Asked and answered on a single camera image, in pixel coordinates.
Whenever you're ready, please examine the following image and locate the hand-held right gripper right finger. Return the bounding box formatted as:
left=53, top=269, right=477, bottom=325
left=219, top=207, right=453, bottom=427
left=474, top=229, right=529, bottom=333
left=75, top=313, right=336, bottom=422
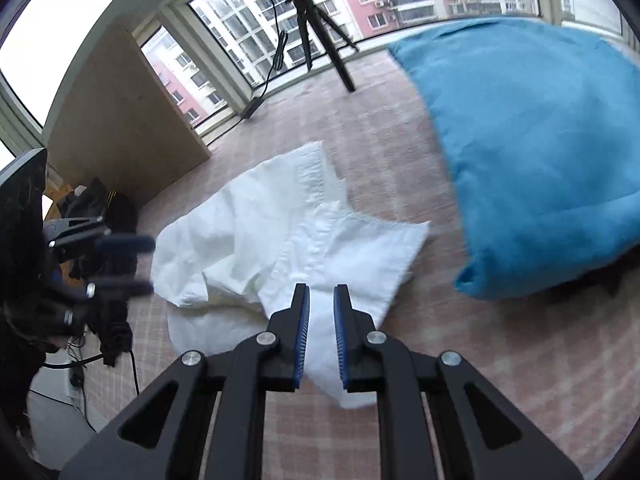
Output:
left=333, top=284, right=583, bottom=480

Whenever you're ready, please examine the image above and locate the black ring light cable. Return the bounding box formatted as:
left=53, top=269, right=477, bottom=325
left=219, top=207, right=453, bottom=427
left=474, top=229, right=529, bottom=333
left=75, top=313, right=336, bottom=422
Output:
left=240, top=0, right=291, bottom=121

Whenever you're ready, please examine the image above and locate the black tripod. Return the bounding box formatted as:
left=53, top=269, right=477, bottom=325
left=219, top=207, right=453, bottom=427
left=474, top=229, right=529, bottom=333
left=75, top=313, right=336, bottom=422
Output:
left=280, top=0, right=360, bottom=93

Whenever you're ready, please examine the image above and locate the blue folded garment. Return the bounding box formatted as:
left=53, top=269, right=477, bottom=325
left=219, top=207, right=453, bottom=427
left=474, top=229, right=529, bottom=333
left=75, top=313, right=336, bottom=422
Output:
left=387, top=16, right=640, bottom=302

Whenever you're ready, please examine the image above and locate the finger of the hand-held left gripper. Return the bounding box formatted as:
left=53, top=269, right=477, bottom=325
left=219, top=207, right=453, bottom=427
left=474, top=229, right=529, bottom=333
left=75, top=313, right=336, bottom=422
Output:
left=87, top=280, right=155, bottom=301
left=95, top=234, right=157, bottom=256

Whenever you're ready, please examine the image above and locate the white window frame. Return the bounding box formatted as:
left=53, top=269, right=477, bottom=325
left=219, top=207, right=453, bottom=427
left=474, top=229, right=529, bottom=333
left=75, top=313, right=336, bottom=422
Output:
left=0, top=0, right=640, bottom=151

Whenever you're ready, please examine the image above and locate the light wooden board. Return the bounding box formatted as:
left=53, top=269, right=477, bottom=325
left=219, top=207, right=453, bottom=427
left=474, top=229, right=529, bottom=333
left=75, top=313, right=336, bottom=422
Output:
left=42, top=27, right=212, bottom=208

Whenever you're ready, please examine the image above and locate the white shirt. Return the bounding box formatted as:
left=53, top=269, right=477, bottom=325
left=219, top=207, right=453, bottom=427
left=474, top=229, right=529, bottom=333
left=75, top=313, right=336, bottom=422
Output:
left=150, top=141, right=432, bottom=410

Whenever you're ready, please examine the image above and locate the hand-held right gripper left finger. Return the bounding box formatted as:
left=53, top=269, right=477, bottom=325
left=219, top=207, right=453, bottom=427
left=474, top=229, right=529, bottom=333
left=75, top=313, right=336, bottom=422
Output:
left=60, top=283, right=311, bottom=480

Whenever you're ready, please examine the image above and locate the black garment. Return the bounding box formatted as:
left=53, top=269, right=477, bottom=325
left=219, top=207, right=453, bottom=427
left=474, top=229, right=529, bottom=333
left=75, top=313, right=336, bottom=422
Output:
left=70, top=240, right=136, bottom=368

